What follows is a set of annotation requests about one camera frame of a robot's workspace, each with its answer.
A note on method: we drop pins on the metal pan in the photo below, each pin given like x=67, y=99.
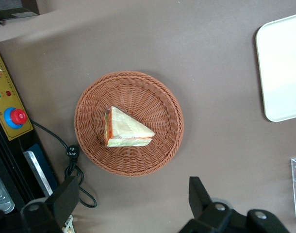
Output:
x=0, y=194

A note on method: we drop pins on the triangular sandwich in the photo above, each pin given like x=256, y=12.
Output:
x=123, y=126

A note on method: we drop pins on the black machine with yellow panel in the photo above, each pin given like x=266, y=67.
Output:
x=12, y=72

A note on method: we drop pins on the grey black box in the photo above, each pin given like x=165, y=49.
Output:
x=12, y=9

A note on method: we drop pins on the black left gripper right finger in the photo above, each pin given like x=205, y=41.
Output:
x=201, y=208

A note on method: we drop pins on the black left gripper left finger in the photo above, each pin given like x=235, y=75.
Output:
x=63, y=199

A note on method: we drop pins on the cream plastic tray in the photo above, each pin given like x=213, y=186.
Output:
x=284, y=72

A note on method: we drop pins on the red emergency stop button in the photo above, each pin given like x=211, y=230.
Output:
x=18, y=116

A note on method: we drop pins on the round brown wicker basket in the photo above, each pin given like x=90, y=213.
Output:
x=143, y=97

